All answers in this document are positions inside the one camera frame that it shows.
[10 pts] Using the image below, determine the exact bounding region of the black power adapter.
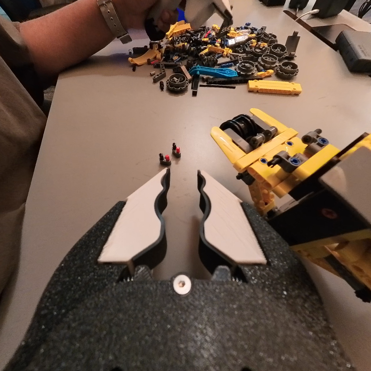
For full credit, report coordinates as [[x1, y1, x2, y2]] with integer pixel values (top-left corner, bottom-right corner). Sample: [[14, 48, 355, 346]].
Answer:
[[336, 30, 371, 73]]

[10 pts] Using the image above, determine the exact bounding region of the person's torso in beige shirt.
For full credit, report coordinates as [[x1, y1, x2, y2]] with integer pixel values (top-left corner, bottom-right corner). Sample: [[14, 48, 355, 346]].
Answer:
[[0, 6, 48, 293]]

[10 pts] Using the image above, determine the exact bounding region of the white cable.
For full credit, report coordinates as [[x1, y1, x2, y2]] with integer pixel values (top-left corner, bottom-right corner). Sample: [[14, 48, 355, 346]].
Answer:
[[294, 9, 320, 21]]

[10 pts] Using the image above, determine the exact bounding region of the blue toy blade piece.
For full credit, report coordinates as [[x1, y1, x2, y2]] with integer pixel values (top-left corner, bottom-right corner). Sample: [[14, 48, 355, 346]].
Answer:
[[188, 65, 241, 81]]

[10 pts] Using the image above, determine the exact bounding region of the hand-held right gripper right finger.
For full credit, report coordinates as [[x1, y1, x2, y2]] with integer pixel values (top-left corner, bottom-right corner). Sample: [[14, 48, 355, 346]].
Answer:
[[197, 169, 268, 271]]

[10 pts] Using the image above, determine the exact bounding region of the pile of toy building pieces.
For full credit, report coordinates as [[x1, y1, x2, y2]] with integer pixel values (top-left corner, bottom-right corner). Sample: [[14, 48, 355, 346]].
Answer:
[[128, 21, 300, 97]]

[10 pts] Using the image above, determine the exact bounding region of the grey wrist strap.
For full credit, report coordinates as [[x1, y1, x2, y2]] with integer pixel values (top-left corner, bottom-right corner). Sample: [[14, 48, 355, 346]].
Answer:
[[96, 0, 133, 45]]

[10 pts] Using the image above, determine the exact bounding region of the yellow toy vehicle model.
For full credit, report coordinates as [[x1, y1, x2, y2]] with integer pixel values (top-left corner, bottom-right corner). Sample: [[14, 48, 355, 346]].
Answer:
[[210, 108, 371, 304]]

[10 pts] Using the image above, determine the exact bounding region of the person's left forearm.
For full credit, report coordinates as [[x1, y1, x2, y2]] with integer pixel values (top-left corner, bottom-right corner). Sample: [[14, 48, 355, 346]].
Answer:
[[19, 0, 122, 76]]

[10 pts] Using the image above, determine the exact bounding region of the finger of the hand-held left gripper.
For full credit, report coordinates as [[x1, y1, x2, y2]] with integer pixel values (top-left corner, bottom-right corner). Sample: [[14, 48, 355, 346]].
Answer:
[[213, 0, 234, 37], [184, 0, 221, 30]]

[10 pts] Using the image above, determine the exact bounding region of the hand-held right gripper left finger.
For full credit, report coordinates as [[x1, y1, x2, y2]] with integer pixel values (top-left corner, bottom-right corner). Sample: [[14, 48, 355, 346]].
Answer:
[[98, 168, 171, 270]]

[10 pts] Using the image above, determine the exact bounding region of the dark box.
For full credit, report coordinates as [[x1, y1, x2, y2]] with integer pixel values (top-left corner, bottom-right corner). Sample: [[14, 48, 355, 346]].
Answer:
[[314, 0, 356, 18]]

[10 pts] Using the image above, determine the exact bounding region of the long yellow toy panel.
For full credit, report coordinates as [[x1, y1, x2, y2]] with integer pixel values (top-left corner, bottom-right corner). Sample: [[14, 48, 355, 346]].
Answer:
[[247, 80, 302, 95]]

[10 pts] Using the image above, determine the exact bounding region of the person's left hand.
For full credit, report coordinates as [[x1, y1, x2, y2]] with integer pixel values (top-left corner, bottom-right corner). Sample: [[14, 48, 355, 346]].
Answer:
[[111, 0, 176, 31]]

